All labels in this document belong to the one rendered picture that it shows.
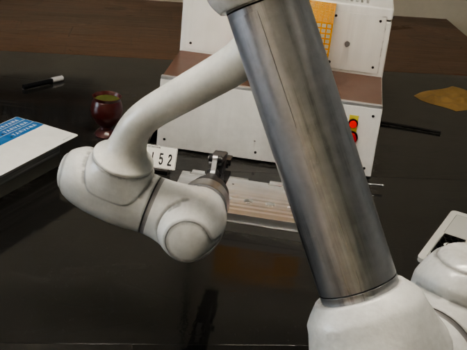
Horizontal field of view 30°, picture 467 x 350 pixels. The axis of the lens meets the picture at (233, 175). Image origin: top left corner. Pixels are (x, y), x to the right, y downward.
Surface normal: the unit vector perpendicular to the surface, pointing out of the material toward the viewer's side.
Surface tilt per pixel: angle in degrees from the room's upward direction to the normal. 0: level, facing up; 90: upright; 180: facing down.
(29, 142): 0
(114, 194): 88
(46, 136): 0
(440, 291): 84
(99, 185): 85
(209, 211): 37
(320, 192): 75
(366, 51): 90
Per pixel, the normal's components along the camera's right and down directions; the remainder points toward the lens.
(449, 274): -0.44, -0.57
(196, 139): -0.14, 0.42
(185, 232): -0.05, 0.17
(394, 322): 0.21, -0.15
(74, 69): 0.09, -0.90
